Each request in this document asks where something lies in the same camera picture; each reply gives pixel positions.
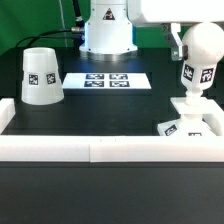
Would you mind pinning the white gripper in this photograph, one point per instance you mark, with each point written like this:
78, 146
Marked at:
156, 12

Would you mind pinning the white lamp bulb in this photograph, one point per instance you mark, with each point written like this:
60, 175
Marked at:
205, 42

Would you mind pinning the white lamp base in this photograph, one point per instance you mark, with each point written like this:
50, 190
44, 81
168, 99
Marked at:
201, 118

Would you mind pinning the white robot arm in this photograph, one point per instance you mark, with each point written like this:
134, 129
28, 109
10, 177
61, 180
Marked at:
109, 30

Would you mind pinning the white lamp shade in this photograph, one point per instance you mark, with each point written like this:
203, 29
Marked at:
41, 83

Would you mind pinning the white marker plate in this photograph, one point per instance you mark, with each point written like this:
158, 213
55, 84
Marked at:
106, 81

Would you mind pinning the white U-shaped fence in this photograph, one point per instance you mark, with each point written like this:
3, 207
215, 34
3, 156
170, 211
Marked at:
103, 149

